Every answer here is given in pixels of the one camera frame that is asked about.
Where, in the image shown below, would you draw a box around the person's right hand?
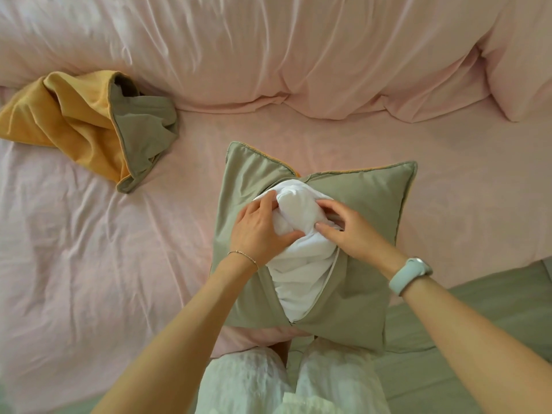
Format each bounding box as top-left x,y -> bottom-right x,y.
314,198 -> 408,281

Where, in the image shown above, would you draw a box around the white pillow insert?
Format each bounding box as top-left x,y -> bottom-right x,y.
252,179 -> 344,324

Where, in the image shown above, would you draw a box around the thin gold bracelet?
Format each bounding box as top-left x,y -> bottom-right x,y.
227,250 -> 259,270

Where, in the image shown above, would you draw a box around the pink bed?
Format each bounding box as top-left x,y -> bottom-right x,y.
0,86 -> 552,414

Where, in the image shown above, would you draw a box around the grey and orange pillowcase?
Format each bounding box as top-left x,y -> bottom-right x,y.
210,141 -> 418,353
0,71 -> 180,194

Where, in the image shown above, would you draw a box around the person's white shorts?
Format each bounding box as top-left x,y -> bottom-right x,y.
194,336 -> 391,414

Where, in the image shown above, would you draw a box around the person's right forearm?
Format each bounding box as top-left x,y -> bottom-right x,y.
401,278 -> 552,414

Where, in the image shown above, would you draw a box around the person's left hand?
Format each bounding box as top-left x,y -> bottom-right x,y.
228,190 -> 306,270

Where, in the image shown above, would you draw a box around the white smartwatch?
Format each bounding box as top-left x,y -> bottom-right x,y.
388,256 -> 434,297

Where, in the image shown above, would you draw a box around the pink pillow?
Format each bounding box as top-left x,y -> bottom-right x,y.
478,0 -> 552,122

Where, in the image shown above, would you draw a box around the pink ruffled duvet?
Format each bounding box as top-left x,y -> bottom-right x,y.
0,0 -> 495,124

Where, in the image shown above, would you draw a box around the person's left forearm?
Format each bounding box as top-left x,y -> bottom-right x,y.
90,254 -> 259,414

